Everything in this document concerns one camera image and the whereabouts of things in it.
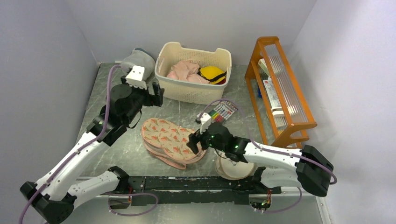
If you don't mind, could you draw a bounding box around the beige round glasses pouch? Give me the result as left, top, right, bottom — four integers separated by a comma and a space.
215, 156, 255, 180

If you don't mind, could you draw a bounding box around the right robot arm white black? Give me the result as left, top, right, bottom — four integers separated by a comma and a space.
186, 123, 337, 197

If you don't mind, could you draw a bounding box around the cream plastic laundry basket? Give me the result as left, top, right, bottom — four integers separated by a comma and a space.
155, 42, 232, 105

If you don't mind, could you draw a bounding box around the white box in rack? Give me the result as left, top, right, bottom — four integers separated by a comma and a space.
263, 79, 282, 111

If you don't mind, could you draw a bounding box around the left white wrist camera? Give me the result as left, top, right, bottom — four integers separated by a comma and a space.
125, 65, 148, 90

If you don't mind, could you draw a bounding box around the orange wooden rack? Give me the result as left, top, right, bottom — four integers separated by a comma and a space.
245, 36, 317, 148

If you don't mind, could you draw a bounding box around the pink cloth in basket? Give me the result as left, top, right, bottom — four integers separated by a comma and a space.
166, 60, 210, 84

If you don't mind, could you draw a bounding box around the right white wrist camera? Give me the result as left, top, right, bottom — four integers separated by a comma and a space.
199, 112, 212, 134

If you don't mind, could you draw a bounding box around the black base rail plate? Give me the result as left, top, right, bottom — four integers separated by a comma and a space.
112, 176, 282, 206

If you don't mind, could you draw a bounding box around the grey round mesh bag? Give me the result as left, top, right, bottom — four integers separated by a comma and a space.
120, 48, 156, 81

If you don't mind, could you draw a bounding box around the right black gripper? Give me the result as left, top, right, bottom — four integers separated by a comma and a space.
186, 123, 226, 154

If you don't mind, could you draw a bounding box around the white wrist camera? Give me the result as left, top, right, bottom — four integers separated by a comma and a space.
199, 112, 212, 134
125, 65, 148, 90

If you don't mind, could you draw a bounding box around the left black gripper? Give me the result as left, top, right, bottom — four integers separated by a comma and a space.
120, 75, 164, 125

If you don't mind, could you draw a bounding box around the yellow black cloth in basket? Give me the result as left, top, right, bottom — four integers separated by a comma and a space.
198, 66, 227, 85

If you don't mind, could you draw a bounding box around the marker pen pack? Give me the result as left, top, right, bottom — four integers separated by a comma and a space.
208, 101, 238, 123

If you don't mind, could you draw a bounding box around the floral mesh laundry bag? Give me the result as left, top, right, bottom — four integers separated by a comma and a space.
141, 118, 206, 170

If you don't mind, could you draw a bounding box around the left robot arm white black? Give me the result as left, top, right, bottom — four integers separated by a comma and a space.
20, 83, 164, 224

